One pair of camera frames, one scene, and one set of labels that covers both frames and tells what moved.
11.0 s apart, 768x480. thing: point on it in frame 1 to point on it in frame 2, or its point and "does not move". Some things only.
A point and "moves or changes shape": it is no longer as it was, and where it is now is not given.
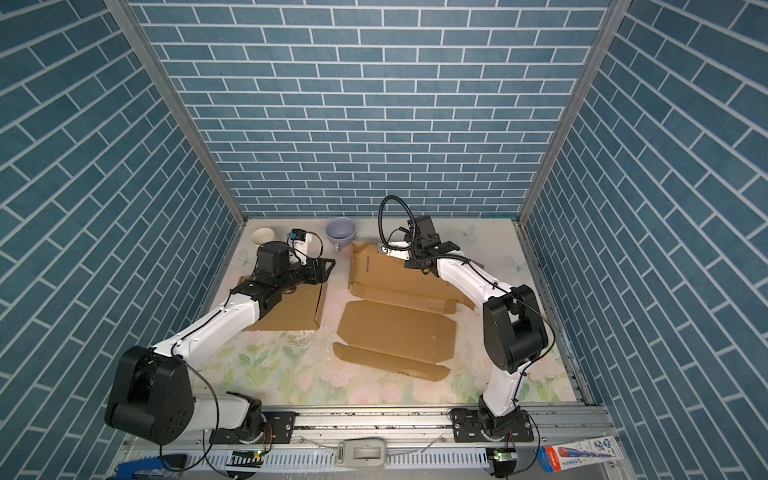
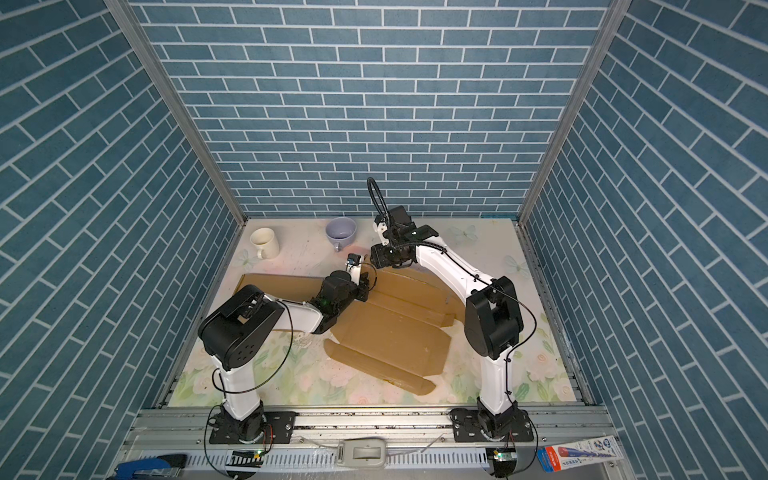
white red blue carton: [569, 455] does not move
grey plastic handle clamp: [361, 453] does not move
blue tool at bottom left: [162, 465] does not move
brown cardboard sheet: [402, 319] moves or changes shape
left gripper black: [311, 276] to [362, 287]
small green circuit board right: [504, 455] does not move
